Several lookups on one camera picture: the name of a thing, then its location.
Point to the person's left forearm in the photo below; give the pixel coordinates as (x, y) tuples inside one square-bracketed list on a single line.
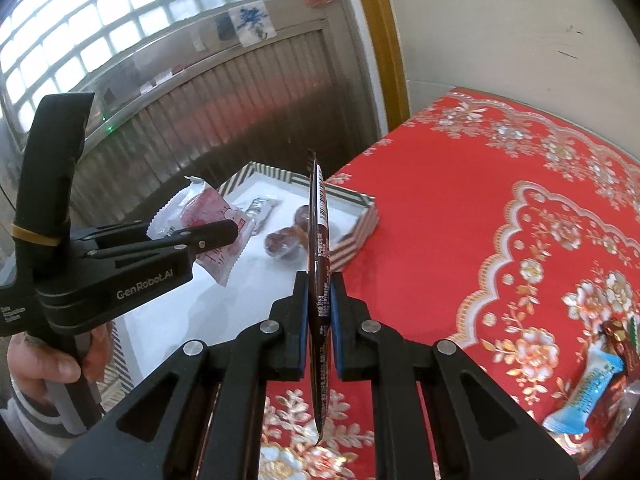
[(35, 420)]

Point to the striped cardboard box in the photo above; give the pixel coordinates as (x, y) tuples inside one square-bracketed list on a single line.
[(165, 320)]

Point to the yellow wooden door frame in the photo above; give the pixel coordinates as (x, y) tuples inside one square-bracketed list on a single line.
[(385, 45)]

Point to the red floral tablecloth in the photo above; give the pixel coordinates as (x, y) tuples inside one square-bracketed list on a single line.
[(450, 260)]

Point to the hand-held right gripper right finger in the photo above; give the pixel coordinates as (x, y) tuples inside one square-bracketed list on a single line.
[(336, 327)]

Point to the dark brown snack packet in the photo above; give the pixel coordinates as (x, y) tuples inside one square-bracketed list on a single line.
[(320, 240)]

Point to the red-brown snack packet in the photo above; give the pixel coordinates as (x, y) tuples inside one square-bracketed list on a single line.
[(617, 342)]

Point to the person's left hand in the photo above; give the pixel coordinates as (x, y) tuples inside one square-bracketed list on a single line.
[(45, 360)]

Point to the corrugated metal door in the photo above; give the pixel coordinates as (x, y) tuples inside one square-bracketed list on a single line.
[(250, 110)]

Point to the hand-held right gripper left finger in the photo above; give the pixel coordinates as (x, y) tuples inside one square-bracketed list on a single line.
[(301, 322)]

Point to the tied red sausage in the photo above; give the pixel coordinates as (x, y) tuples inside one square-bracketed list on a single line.
[(282, 245)]

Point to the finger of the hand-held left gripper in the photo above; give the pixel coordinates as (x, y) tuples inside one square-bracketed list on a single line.
[(215, 234), (115, 229)]

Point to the glass block window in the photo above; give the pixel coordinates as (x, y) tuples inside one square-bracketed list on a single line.
[(100, 15)]

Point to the blue and white snack packet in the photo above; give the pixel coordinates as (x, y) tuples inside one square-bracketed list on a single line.
[(585, 395)]

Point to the black and white snack packet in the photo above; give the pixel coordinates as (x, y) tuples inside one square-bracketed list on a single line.
[(257, 210)]

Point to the pink snack packet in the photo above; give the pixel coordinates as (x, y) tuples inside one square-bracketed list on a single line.
[(210, 210)]

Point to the dark square sticker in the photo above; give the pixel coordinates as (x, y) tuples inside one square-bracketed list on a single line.
[(225, 26)]

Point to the blue flower sticker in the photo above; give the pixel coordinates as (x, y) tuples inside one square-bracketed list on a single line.
[(254, 24)]

